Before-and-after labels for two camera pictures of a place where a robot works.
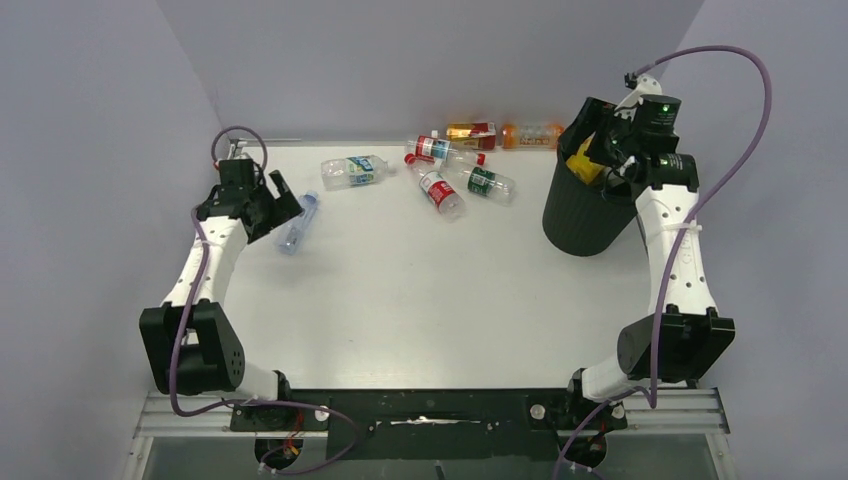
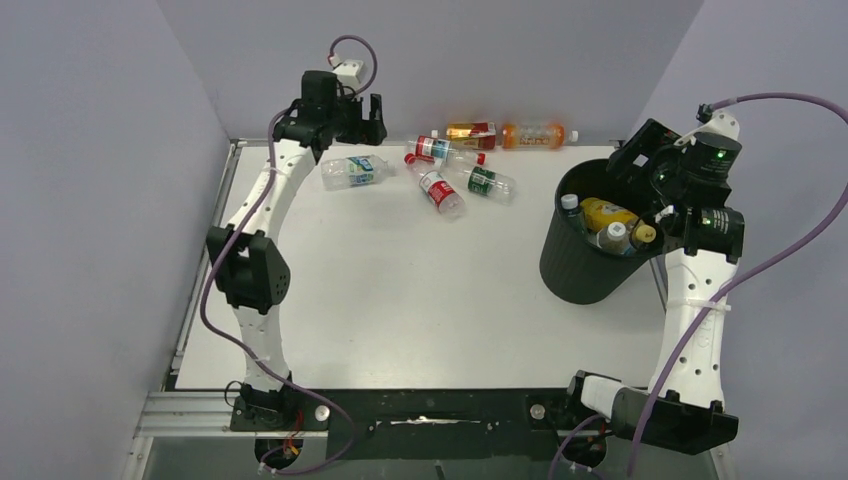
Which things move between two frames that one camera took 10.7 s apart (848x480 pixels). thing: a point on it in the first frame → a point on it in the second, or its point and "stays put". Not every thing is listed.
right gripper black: (596, 116) → (652, 141)
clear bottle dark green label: (482, 182) stays put
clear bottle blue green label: (352, 171) stays put
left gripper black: (284, 209) → (374, 133)
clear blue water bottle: (292, 236) → (570, 203)
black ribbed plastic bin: (584, 219) → (576, 271)
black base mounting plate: (431, 424) stays put
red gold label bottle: (472, 135) stays put
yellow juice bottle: (582, 166) → (597, 213)
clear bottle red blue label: (443, 150) stays put
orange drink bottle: (547, 136) stays put
